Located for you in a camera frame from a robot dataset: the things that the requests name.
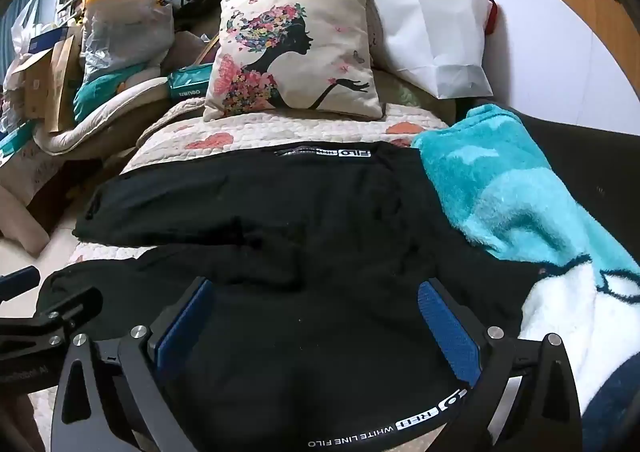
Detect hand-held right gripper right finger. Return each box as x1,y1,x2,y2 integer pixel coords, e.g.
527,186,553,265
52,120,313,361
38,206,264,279
417,278,583,452

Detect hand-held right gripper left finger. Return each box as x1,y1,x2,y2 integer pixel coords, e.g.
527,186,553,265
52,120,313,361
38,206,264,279
50,277,216,452

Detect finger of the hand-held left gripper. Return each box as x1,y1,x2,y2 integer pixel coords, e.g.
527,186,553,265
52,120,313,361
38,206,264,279
35,286,104,335
0,266,41,301

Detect black pants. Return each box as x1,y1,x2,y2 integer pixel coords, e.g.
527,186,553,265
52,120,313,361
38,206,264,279
37,142,546,452

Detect teal and white box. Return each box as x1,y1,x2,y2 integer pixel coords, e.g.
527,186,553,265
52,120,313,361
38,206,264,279
0,122,36,167

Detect turquoise and white fleece blanket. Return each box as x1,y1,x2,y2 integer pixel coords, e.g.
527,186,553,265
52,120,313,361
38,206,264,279
410,104,640,433

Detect beige padded mat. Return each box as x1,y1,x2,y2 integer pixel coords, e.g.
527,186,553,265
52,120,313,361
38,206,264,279
42,79,171,153

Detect quilted heart print bedspread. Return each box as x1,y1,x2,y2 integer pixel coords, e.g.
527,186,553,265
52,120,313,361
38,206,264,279
27,99,451,452

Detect brown cardboard box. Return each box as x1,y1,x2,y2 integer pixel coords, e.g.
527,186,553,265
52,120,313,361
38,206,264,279
20,34,83,133

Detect teal cloth bundle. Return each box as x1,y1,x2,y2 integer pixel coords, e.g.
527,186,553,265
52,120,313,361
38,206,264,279
74,64,151,123

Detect teal tissue pack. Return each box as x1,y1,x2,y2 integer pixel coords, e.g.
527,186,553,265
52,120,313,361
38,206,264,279
167,64,216,102

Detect blue box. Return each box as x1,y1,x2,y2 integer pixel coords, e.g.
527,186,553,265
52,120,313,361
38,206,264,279
27,26,73,55

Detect white plastic bag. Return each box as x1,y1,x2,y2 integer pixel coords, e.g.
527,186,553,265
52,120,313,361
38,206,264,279
10,0,41,55

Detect clear plastic bag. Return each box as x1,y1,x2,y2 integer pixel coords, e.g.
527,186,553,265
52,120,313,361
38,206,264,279
80,0,173,82

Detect blue curtain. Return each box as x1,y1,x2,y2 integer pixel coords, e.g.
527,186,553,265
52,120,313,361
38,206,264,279
0,0,46,57

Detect floral silhouette print cushion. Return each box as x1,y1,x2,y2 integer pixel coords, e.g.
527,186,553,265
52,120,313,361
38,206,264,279
202,0,386,123

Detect white paper bag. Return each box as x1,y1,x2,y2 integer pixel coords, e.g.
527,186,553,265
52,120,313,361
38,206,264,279
367,0,496,100

